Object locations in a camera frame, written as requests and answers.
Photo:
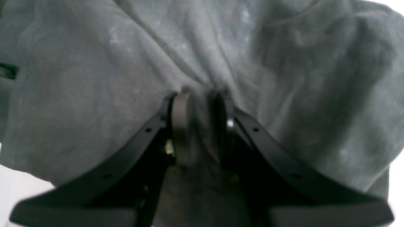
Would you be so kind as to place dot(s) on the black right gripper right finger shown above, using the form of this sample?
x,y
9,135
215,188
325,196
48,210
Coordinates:
x,y
281,190

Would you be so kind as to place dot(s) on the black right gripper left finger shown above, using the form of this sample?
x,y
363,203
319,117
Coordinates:
x,y
124,190

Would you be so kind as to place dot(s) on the dark grey t-shirt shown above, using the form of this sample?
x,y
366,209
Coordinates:
x,y
324,78

